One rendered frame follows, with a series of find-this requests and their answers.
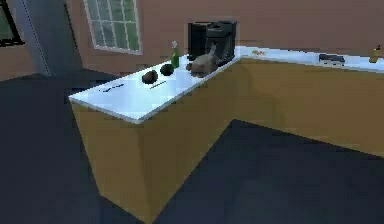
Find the dark red apple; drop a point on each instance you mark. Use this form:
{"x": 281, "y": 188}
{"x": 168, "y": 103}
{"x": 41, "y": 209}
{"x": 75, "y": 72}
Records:
{"x": 149, "y": 77}

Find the yellow kitchen counter white top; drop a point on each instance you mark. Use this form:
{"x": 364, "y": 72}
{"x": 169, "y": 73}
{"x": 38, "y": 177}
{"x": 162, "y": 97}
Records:
{"x": 186, "y": 133}

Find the thin black knife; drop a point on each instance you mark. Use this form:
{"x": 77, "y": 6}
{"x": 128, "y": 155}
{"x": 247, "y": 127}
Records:
{"x": 158, "y": 84}

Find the dark green round fruit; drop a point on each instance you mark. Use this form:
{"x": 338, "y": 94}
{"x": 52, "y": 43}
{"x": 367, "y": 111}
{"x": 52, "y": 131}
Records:
{"x": 167, "y": 69}

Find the green bottle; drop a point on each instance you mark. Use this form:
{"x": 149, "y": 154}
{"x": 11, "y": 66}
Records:
{"x": 175, "y": 57}

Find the black coffee machine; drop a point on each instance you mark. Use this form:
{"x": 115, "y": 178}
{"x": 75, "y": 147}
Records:
{"x": 213, "y": 38}

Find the black utensil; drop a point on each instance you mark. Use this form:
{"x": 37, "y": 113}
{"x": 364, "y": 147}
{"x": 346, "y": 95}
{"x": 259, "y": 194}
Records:
{"x": 112, "y": 88}

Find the small orange red item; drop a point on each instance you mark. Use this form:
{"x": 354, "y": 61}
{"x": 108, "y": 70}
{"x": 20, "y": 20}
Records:
{"x": 258, "y": 52}

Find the white framed window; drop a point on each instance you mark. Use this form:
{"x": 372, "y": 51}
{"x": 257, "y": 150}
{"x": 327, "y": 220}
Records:
{"x": 113, "y": 25}

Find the grey fridge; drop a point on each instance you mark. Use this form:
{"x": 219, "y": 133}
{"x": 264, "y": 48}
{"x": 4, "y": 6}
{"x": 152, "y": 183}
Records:
{"x": 46, "y": 35}

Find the yellow bottle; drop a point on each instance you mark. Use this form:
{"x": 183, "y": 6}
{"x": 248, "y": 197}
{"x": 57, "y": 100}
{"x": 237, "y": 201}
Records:
{"x": 374, "y": 55}

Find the black framed window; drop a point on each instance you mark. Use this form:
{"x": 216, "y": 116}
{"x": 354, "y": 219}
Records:
{"x": 9, "y": 25}

